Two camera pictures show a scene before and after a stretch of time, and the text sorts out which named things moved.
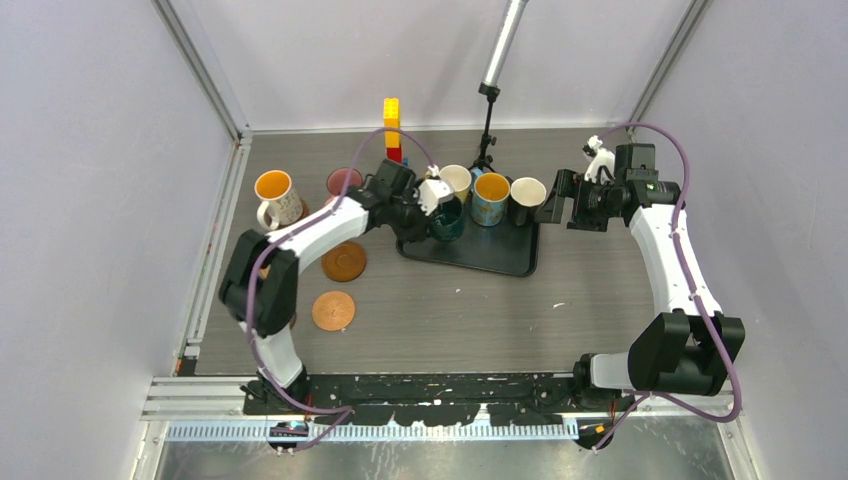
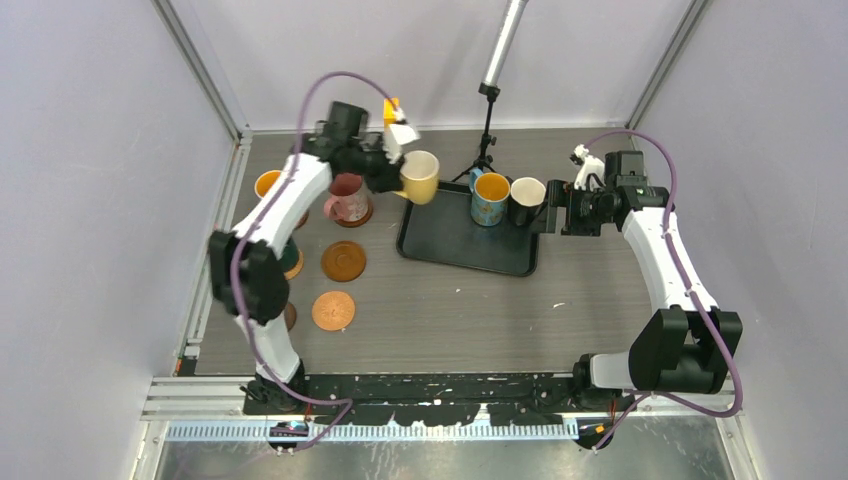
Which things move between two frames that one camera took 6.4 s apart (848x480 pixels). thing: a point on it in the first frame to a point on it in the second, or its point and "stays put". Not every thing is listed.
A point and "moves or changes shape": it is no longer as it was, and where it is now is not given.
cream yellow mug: x=460 y=178 moves or changes shape
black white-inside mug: x=526 y=196 stays put
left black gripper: x=417 y=231 to x=388 y=177
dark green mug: x=446 y=222 moves or changes shape
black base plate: x=430 y=399 stays put
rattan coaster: x=333 y=310 stays put
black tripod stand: x=491 y=91 stays put
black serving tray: x=507 y=249 stays put
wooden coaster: x=344 y=262 stays put
